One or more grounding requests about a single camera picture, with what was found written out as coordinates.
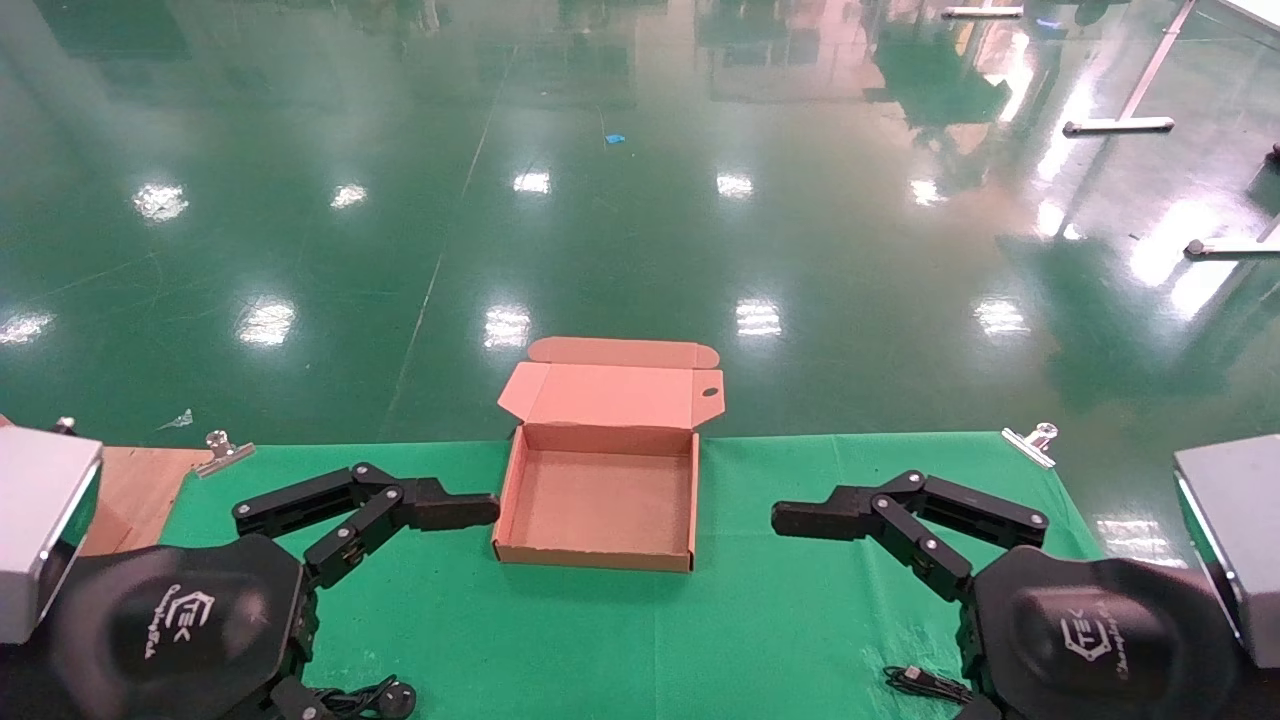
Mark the open brown cardboard box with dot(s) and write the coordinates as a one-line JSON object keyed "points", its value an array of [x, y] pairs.
{"points": [[600, 500]]}

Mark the silver binder clip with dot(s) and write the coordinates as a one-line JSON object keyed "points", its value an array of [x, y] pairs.
{"points": [[1030, 444], [222, 455]]}

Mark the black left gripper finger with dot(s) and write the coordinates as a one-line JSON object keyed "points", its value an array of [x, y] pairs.
{"points": [[350, 545], [300, 500]]}

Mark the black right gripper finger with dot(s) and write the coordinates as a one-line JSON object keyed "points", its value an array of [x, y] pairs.
{"points": [[980, 510], [925, 555]]}

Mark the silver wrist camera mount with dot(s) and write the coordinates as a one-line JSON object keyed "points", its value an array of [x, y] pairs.
{"points": [[1235, 540], [40, 520]]}

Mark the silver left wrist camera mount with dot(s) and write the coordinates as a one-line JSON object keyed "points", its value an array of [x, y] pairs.
{"points": [[40, 520]]}

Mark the white metal stand leg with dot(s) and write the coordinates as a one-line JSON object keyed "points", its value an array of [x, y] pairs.
{"points": [[1230, 247], [1120, 125], [982, 12]]}

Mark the green table cloth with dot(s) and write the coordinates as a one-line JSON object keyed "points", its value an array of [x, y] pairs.
{"points": [[600, 640]]}

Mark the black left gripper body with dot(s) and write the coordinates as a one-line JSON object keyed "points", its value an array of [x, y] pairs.
{"points": [[175, 630]]}

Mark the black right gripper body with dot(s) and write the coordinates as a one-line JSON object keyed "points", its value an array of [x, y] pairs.
{"points": [[1100, 640]]}

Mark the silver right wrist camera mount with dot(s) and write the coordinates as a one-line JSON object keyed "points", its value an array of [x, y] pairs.
{"points": [[1235, 540]]}

